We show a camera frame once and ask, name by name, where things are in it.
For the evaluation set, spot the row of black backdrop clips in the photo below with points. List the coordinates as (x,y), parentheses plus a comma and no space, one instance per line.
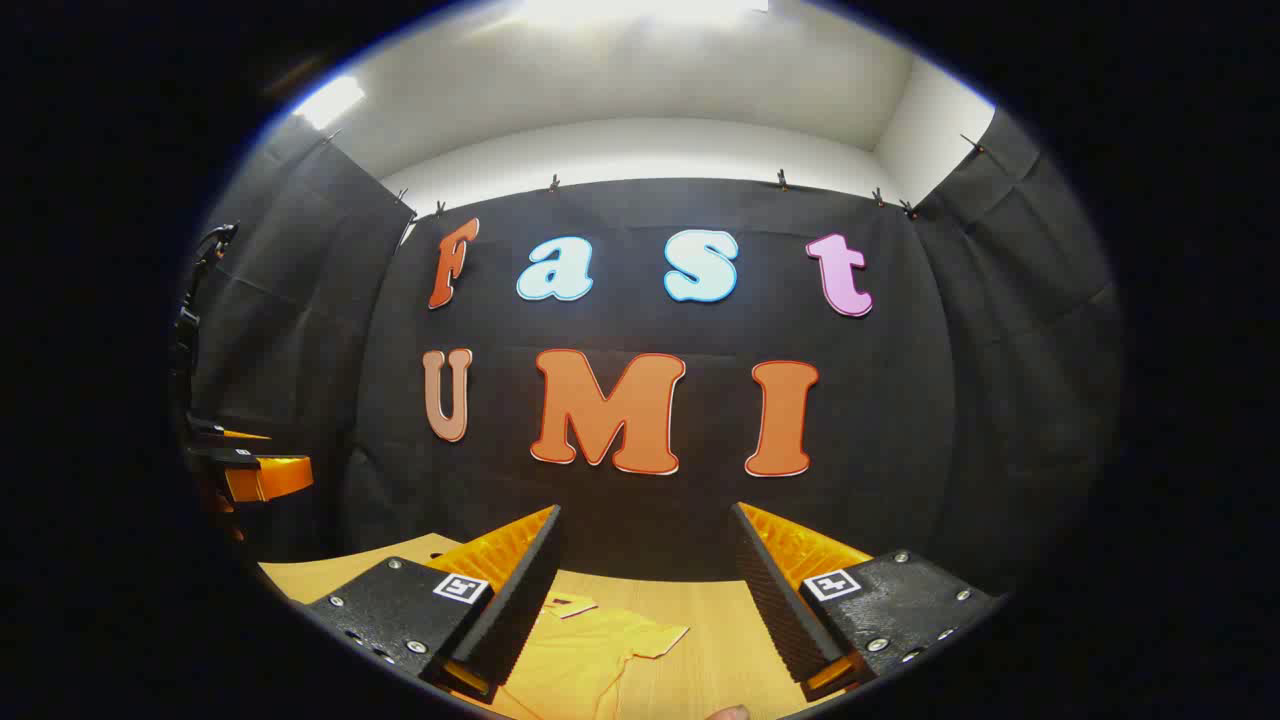
(782,181)

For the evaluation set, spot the orange T-shirt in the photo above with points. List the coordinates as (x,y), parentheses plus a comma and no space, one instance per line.
(580,660)

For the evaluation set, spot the black backdrop cloth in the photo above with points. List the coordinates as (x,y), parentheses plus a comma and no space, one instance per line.
(640,320)

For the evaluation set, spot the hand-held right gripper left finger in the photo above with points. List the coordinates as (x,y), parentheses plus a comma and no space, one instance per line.
(520,610)

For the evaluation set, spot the ceiling light panel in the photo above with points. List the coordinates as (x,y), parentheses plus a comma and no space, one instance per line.
(640,10)
(330,100)

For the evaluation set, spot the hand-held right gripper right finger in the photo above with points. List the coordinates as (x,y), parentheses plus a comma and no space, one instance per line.
(775,610)

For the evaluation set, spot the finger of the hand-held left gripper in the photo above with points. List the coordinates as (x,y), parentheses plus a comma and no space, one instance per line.
(270,478)
(215,432)

